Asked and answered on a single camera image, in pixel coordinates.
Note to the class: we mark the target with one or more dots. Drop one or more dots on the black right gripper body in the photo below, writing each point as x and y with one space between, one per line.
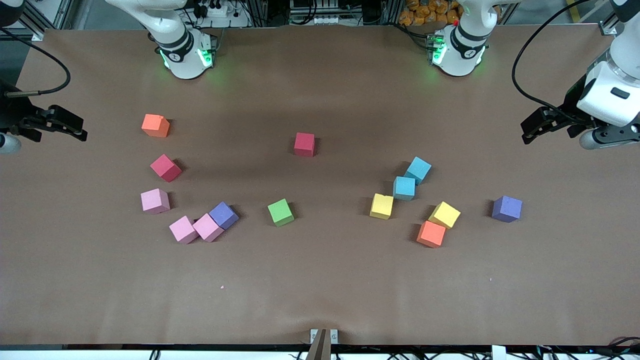
11 113

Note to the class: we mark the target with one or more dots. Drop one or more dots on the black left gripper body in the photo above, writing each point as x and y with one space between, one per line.
569 107

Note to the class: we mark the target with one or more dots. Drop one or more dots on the blue foam block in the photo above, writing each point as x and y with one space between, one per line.
418 170
404 188

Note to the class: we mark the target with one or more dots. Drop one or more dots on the yellow foam block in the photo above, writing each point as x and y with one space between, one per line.
381 206
444 215

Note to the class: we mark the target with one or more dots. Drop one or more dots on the purple foam block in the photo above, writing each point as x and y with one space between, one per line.
224 215
506 209

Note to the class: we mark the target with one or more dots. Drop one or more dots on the green foam block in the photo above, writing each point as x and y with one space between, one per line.
280 212

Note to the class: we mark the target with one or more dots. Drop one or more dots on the red foam block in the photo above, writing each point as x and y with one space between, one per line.
165 168
304 144

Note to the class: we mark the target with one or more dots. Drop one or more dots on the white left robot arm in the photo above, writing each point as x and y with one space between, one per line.
462 50

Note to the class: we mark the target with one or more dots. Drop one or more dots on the orange foam block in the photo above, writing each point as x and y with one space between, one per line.
155 126
431 234

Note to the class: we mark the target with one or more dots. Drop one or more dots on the pink foam block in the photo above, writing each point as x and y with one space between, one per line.
155 201
207 228
183 230

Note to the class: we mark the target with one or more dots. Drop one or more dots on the pile of orange yellow objects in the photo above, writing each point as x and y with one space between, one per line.
430 12

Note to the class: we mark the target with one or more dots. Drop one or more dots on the white power strip with plugs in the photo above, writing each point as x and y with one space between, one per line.
220 12

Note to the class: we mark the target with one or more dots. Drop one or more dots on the white label tag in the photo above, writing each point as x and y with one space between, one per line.
498 352

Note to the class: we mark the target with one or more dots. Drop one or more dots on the brown paper table cover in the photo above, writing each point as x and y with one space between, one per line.
320 280

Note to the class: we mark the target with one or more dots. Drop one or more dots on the aluminium frame profile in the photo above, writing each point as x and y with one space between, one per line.
607 29
37 22

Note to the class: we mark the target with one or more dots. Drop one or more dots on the metal table clamp bracket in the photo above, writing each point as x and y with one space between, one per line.
324 345

